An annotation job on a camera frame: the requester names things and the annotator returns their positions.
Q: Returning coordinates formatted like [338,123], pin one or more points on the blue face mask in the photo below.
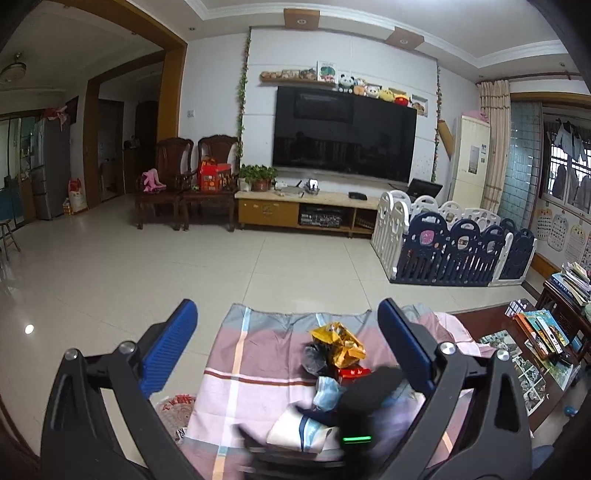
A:
[328,392]

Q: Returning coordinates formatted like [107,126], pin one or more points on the black plastic bag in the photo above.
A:
[316,359]

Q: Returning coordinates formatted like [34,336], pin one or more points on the small white desk device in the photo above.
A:
[313,185]

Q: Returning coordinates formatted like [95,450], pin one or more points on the grey refrigerator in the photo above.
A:
[51,170]

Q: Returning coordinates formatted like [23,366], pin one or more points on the pink plush toy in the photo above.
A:
[153,181]

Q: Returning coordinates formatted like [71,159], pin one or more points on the wooden coffee table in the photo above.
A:
[480,323]

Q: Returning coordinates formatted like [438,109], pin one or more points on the dark wooden armchair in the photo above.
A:
[168,157]
[219,150]

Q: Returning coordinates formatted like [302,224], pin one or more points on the black monitor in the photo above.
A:
[424,189]

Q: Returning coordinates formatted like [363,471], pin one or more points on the ceiling lamp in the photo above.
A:
[13,69]

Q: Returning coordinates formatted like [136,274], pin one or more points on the white standing air conditioner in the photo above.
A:
[470,161]

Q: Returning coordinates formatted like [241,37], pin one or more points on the green potted plant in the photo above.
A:
[257,174]

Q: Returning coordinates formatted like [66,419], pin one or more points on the wooden television cabinet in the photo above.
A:
[268,212]

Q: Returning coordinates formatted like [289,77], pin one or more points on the beige curtain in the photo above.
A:
[495,147]

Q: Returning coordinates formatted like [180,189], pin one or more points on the red hanging decoration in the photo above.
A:
[57,117]

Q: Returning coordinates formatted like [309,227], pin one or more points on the stack of books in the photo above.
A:
[549,327]

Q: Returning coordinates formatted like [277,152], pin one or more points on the white navy baby playpen fence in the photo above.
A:
[438,249]

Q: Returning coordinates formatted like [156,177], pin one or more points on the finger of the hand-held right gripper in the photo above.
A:
[295,463]

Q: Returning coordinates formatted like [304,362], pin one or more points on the large black television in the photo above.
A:
[344,134]

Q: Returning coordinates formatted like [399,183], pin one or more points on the row of plush toys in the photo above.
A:
[374,91]

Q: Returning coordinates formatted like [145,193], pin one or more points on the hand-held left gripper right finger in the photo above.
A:
[406,341]

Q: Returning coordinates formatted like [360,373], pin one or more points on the cream packet with navy stripe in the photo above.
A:
[291,431]

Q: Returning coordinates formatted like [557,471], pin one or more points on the wall posters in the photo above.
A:
[561,230]

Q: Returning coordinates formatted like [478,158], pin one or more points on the red packet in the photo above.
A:
[353,373]

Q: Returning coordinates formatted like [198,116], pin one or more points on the black audio amplifier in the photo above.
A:
[321,218]

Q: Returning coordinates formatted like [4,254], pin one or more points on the red gift box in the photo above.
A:
[214,177]

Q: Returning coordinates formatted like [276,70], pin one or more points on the plaid pink grey tablecloth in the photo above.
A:
[258,364]

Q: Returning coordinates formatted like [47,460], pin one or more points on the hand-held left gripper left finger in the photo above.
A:
[168,346]

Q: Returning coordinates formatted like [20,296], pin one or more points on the hanging clothes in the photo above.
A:
[570,141]

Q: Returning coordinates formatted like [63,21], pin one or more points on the green vine garland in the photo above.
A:
[437,120]
[242,92]

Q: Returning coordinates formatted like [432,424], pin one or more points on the person's blue jeans leg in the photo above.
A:
[542,461]

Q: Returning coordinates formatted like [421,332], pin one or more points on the white red printed bag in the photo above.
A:
[178,410]

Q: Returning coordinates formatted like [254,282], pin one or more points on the gold foil bag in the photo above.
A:
[337,344]

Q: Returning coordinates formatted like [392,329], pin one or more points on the black set-top box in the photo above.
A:
[358,195]

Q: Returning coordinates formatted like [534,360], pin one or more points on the white red sack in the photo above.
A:
[77,197]

